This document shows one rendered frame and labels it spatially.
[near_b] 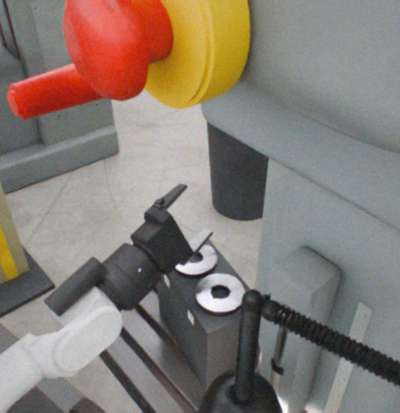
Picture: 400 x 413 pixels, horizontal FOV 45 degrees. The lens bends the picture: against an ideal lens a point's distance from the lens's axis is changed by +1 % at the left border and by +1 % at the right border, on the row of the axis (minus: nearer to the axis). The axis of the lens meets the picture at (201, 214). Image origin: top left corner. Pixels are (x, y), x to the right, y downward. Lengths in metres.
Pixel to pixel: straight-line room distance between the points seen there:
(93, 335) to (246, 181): 1.98
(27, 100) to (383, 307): 0.28
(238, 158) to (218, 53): 2.35
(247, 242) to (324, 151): 2.38
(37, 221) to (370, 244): 2.68
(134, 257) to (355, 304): 0.43
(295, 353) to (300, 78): 0.30
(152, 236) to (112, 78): 0.61
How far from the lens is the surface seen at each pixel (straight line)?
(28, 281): 2.56
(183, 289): 0.89
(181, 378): 1.00
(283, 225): 0.41
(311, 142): 0.30
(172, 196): 0.79
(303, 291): 0.37
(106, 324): 0.72
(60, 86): 0.28
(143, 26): 0.17
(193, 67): 0.17
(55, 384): 1.71
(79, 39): 0.17
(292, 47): 0.16
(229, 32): 0.17
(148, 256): 0.77
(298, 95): 0.17
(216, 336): 0.84
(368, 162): 0.28
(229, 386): 0.41
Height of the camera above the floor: 1.82
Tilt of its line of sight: 40 degrees down
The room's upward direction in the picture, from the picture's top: straight up
